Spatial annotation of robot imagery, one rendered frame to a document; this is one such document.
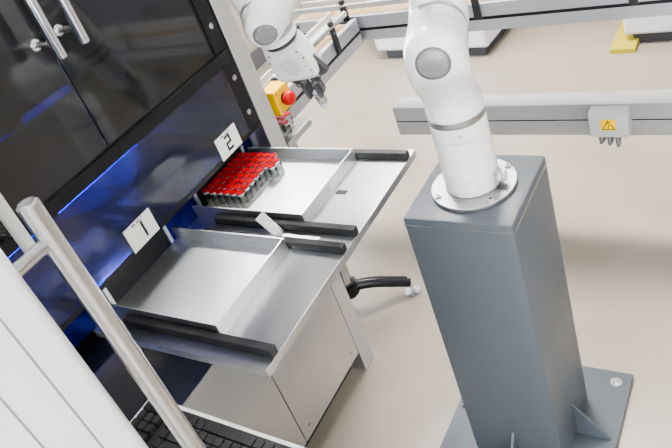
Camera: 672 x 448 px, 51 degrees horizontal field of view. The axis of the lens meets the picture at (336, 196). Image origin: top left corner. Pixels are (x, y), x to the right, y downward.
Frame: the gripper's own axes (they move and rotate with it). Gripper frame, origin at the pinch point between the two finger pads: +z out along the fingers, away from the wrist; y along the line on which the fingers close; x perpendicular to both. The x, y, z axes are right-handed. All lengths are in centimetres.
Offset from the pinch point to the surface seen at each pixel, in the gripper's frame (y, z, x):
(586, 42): 18, 182, 193
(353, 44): -30, 49, 70
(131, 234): -33, -3, -38
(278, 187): -19.8, 23.0, -9.3
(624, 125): 52, 86, 52
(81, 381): 17, -42, -83
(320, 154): -12.0, 25.4, 2.0
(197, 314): -19, 10, -51
